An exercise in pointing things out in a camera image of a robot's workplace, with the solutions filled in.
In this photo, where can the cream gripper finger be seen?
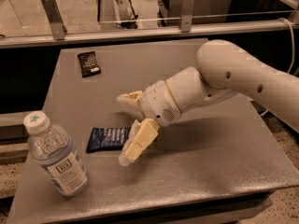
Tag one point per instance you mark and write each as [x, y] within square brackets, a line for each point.
[131, 99]
[141, 135]

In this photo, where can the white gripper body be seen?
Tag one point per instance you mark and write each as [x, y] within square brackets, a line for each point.
[157, 103]

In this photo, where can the blue rxbar blueberry wrapper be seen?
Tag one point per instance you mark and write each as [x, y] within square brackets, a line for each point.
[104, 139]

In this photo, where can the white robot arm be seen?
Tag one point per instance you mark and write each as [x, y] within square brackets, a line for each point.
[222, 70]

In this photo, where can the clear plastic water bottle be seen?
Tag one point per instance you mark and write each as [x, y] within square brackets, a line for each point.
[52, 148]

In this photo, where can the black snack bar wrapper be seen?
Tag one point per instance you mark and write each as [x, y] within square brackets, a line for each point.
[88, 64]

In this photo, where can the grey table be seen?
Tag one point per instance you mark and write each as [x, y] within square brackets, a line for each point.
[217, 163]

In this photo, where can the horizontal metal rail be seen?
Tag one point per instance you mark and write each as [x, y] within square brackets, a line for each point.
[137, 35]

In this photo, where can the left metal rail bracket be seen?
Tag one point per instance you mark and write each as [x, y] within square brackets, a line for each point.
[55, 20]

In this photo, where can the metal rail bracket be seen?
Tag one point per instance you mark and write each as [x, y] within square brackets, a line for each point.
[186, 15]
[55, 20]

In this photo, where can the right metal rail bracket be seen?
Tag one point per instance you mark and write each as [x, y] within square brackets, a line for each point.
[186, 15]

